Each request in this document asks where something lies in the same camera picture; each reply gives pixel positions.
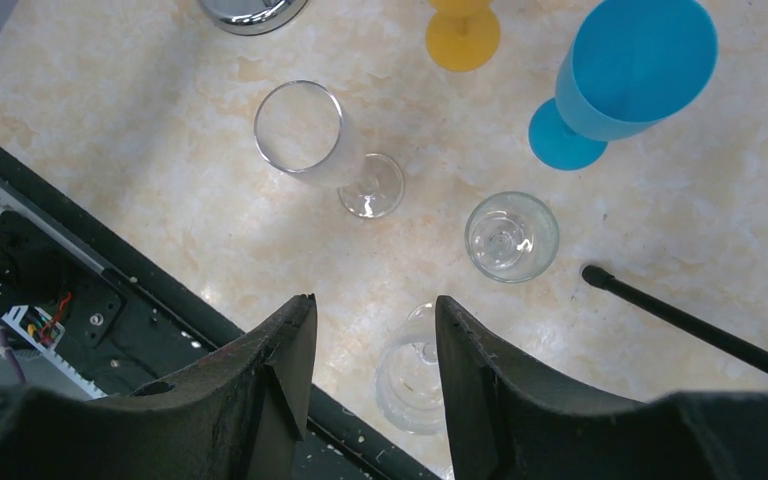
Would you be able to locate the clear wine glass back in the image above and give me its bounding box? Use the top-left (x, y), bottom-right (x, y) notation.
top-left (374, 302), bottom-right (445, 435)

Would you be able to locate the black tripod stand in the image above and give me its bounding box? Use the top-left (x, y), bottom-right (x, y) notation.
top-left (581, 264), bottom-right (768, 374)

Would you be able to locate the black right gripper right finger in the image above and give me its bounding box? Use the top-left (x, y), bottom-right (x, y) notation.
top-left (435, 296), bottom-right (768, 479)

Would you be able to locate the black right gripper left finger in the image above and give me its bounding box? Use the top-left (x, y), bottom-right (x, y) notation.
top-left (0, 295), bottom-right (317, 479)

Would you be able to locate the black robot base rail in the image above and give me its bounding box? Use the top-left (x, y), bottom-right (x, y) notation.
top-left (0, 117), bottom-right (442, 480)

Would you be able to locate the blue plastic wine glass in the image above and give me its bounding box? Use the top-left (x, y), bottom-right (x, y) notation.
top-left (528, 0), bottom-right (718, 171)

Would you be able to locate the clear wine glass front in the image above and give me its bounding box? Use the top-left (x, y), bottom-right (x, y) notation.
top-left (464, 191), bottom-right (560, 284)

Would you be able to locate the yellow plastic wine glass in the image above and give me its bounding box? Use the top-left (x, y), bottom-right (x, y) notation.
top-left (425, 0), bottom-right (501, 72)

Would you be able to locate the clear wine glass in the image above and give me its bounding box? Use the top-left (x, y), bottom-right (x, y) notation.
top-left (374, 302), bottom-right (445, 435)
top-left (253, 80), bottom-right (405, 219)
top-left (464, 191), bottom-right (560, 284)

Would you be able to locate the chrome wine glass rack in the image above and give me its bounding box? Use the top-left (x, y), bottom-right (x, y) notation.
top-left (197, 0), bottom-right (308, 36)

